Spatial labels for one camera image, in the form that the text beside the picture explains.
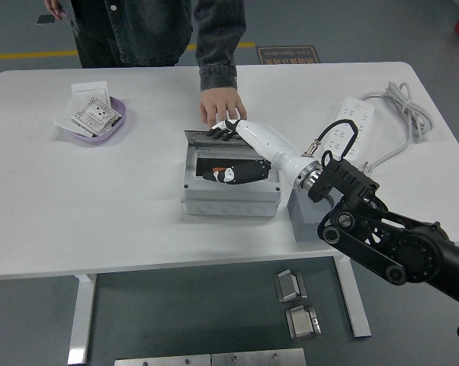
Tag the white wall switch plate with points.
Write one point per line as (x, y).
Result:
(88, 89)

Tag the plain white panel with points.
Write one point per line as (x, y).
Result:
(65, 116)

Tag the person's left forearm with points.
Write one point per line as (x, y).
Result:
(218, 68)

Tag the white power strip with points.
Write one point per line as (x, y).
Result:
(357, 110)

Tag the metal base plate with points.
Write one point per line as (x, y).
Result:
(258, 357)
(161, 361)

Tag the person's right hand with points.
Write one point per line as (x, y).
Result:
(54, 7)

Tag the person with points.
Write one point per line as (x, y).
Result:
(138, 34)

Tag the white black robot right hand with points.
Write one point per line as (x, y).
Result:
(267, 141)

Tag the black floor hatch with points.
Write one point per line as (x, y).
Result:
(40, 20)

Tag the grey cube with round hole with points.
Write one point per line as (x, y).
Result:
(302, 221)

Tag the person's left hand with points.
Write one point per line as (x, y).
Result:
(220, 103)

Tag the small metal block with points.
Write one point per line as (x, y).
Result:
(288, 287)
(302, 324)

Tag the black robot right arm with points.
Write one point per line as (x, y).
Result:
(412, 248)

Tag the printed white socket panel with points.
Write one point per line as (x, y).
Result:
(96, 114)

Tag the purple plastic tray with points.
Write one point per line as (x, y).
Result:
(96, 140)

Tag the grey junction box clear lid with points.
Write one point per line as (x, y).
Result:
(229, 202)

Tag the brown floor sign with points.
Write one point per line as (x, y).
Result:
(286, 55)

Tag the white table leg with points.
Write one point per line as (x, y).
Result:
(81, 324)
(361, 320)

